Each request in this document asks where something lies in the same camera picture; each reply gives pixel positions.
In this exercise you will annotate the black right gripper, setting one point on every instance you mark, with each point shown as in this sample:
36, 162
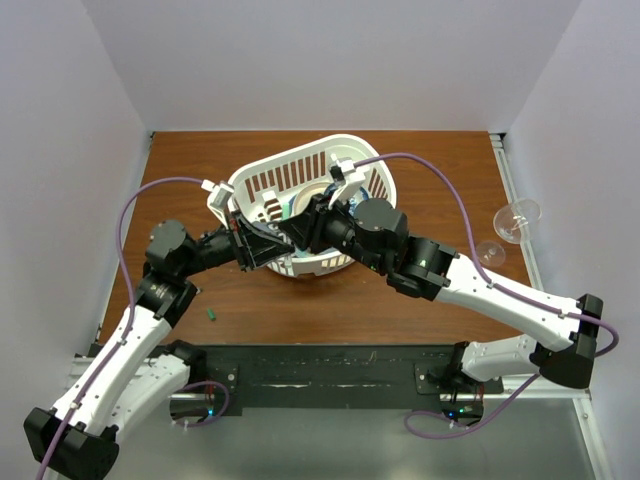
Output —
307, 229

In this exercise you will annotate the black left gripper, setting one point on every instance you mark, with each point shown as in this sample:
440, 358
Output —
263, 247

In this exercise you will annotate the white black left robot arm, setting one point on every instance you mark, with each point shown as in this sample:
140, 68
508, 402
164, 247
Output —
80, 436

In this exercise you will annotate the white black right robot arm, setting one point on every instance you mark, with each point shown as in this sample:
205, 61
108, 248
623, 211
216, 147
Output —
553, 341

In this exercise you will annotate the stacked plates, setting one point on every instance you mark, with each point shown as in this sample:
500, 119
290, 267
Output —
301, 202

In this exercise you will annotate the white plastic dish basket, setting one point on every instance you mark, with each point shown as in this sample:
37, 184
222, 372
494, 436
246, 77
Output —
265, 189

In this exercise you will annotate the clear wine glass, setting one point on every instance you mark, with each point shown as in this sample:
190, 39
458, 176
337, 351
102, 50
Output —
516, 223

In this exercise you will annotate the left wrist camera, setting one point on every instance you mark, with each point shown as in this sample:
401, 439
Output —
219, 195

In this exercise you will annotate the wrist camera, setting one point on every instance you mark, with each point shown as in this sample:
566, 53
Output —
348, 178
219, 195

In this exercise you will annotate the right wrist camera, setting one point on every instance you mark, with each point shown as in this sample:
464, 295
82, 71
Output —
348, 178

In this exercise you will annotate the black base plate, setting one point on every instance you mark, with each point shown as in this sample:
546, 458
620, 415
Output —
405, 377

